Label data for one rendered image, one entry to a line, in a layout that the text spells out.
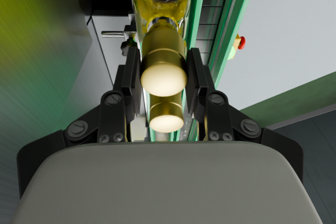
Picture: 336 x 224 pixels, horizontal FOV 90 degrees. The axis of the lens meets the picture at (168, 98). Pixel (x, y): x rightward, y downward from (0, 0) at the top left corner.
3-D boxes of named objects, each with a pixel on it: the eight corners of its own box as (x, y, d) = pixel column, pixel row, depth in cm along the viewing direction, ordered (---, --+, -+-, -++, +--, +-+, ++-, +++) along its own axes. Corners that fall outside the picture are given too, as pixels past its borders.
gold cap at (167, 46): (140, 25, 13) (135, 61, 10) (185, 26, 13) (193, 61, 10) (143, 62, 16) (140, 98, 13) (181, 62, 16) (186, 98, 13)
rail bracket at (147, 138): (134, 121, 69) (131, 153, 60) (151, 121, 69) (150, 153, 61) (136, 126, 72) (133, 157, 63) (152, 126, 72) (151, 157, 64)
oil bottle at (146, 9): (143, -53, 27) (128, -1, 14) (177, -52, 28) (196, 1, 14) (145, -14, 32) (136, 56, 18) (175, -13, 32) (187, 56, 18)
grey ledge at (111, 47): (100, -3, 41) (88, 19, 34) (136, -2, 42) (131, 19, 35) (139, 150, 115) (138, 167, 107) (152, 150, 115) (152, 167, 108)
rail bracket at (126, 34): (107, 4, 34) (90, 41, 26) (141, 5, 35) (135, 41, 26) (112, 24, 37) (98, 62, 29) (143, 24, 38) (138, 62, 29)
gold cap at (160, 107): (145, 97, 20) (143, 130, 17) (155, 76, 17) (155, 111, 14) (173, 103, 21) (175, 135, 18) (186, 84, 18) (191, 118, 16)
